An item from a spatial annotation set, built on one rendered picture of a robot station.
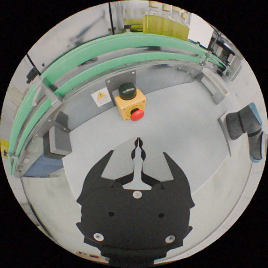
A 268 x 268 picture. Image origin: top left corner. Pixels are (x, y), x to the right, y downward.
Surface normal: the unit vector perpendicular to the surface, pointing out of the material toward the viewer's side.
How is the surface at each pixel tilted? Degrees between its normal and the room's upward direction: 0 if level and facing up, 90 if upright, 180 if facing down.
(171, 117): 0
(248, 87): 90
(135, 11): 90
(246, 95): 90
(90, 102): 90
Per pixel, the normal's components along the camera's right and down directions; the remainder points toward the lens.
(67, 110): 0.46, 0.84
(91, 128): -0.03, -0.29
